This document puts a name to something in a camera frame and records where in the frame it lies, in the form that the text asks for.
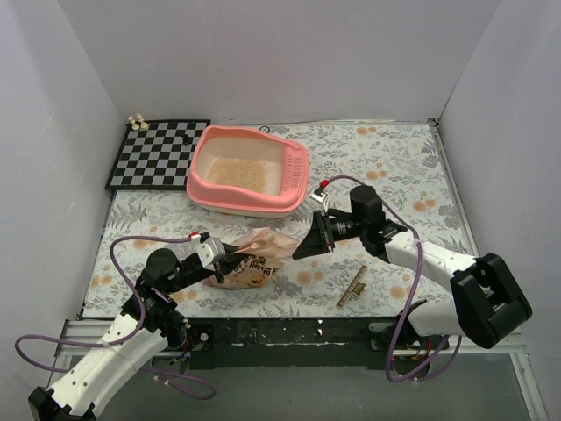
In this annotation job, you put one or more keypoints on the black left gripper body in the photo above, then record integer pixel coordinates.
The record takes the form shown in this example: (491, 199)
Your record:
(223, 264)

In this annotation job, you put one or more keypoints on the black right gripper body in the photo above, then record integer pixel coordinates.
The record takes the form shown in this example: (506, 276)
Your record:
(324, 232)

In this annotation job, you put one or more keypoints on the orange cat litter bag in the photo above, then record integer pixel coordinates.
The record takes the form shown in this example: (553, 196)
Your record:
(267, 252)

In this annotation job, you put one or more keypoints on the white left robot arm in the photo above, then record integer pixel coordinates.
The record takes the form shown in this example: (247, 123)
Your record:
(148, 323)

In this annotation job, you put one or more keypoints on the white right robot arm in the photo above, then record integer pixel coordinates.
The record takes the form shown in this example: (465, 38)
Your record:
(486, 304)

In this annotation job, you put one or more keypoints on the beige litter in box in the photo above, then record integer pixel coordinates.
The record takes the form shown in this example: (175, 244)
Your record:
(240, 173)

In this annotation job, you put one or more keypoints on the pink cat litter box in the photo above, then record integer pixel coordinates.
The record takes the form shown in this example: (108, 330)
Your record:
(287, 172)

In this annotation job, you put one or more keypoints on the brown bag sealing clip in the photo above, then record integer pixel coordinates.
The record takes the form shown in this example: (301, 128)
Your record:
(355, 288)

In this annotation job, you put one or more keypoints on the black white chessboard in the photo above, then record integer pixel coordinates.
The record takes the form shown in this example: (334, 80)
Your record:
(156, 158)

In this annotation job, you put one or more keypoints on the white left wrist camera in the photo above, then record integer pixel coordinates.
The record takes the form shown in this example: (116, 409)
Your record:
(210, 250)

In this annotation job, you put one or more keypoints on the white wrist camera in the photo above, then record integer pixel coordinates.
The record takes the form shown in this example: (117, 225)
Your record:
(210, 250)
(319, 195)

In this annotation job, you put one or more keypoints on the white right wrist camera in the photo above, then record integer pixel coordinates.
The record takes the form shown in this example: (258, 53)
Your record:
(319, 195)

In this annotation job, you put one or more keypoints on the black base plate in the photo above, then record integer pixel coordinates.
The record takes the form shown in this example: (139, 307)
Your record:
(281, 342)

